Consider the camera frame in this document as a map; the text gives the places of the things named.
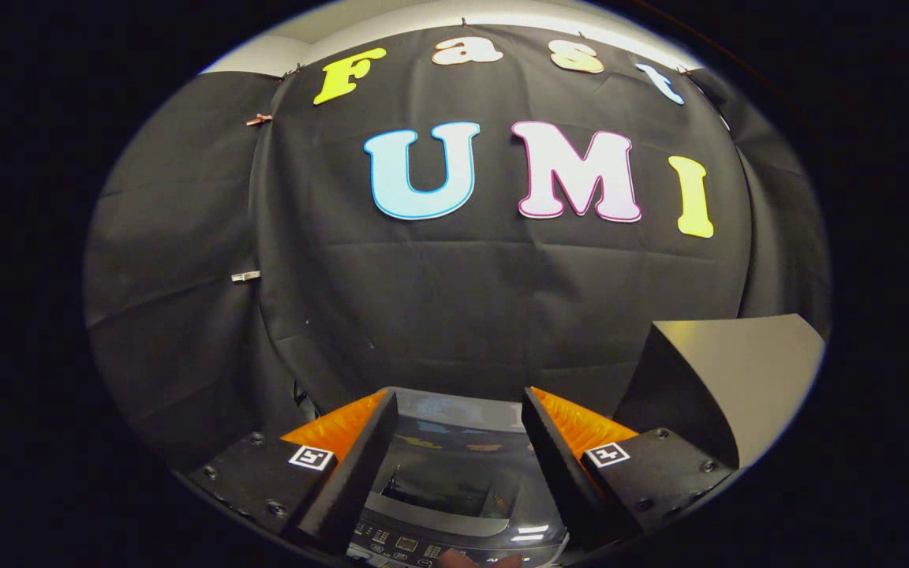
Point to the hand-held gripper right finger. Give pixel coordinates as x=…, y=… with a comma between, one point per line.
x=561, y=473

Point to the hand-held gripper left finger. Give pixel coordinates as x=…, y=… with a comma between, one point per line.
x=348, y=481

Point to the grey washing machine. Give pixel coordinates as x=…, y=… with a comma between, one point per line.
x=470, y=546

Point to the black backdrop cloth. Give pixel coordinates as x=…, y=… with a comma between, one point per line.
x=462, y=284

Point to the silver clip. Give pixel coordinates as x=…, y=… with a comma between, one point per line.
x=245, y=276

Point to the red clip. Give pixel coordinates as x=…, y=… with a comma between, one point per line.
x=259, y=119

